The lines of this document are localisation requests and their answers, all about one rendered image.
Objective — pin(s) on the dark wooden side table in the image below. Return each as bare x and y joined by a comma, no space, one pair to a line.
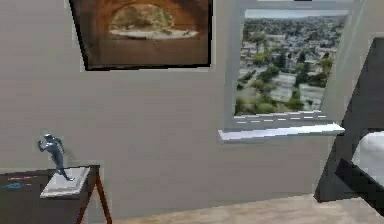
30,206

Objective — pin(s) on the white framed window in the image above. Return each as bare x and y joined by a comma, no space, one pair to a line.
283,66

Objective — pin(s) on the black bed with white mattress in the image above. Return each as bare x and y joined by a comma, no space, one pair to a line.
363,143

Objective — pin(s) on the brown framed wall picture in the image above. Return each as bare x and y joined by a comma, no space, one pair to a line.
143,33

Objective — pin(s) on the blue figure statue white base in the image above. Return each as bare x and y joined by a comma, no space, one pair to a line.
60,180

